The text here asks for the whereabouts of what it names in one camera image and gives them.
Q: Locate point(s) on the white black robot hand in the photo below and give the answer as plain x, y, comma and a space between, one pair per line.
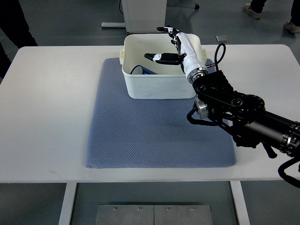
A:
186, 55

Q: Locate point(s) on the blue enamel mug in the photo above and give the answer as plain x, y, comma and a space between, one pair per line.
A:
140, 70

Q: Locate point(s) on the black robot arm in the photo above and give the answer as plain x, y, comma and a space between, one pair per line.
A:
233, 99

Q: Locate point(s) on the white plastic box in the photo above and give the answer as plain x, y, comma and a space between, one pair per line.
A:
169, 82

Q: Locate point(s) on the small grey floor plate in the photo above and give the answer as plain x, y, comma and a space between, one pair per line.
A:
222, 38

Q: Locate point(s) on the white cabinet base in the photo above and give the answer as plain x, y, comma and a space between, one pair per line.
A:
140, 16

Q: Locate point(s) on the tan shoe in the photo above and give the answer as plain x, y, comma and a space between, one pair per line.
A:
248, 10
290, 27

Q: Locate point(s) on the blue quilted mat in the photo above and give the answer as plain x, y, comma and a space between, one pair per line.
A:
132, 133

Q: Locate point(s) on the right white table leg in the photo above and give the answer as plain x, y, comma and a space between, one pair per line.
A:
239, 203

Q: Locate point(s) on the white table leg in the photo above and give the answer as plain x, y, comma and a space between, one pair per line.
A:
239, 203
67, 205

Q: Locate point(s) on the grey metal floor plate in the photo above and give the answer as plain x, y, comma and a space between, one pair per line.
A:
154, 215

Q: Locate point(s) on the person in dark clothes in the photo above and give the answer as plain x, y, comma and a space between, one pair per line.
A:
14, 25

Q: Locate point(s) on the left white table leg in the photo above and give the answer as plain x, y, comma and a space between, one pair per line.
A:
67, 205

